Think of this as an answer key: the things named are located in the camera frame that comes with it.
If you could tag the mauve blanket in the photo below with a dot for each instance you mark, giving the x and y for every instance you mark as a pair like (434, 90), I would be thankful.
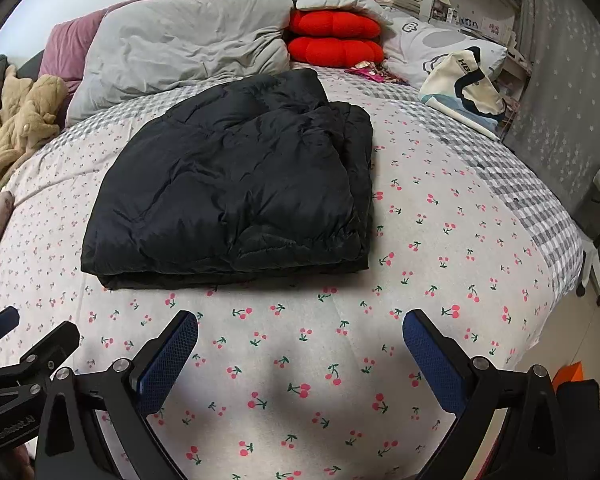
(65, 45)

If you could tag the orange object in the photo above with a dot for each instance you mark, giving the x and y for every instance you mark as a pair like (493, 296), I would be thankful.
(569, 375)

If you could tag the black puffer jacket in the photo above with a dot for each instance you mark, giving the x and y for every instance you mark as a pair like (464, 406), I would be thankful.
(230, 175)

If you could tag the beige plush toy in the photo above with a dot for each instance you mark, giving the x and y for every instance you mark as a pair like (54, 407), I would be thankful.
(25, 115)

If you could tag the white chair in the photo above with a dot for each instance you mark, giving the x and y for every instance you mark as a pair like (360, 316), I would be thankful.
(597, 260)

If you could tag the cream tote bag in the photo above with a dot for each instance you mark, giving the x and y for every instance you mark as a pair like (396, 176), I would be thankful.
(455, 85)

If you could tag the red cushion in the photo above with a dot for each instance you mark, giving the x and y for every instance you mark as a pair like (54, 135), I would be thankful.
(335, 51)
(335, 22)

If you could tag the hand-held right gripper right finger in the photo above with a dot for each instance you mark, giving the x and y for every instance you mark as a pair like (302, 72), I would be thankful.
(432, 365)

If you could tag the grey star curtain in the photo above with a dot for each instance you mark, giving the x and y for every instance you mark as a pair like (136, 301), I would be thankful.
(565, 85)

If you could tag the pink snack packet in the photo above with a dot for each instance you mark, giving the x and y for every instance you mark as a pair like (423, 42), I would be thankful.
(372, 72)

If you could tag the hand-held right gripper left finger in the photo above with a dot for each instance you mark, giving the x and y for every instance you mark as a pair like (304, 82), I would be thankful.
(170, 360)

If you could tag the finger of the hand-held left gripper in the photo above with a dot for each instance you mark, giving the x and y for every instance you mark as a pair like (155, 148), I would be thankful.
(0, 327)
(47, 345)

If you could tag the white pillow with grey print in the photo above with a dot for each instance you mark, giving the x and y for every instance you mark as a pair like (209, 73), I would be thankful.
(430, 42)

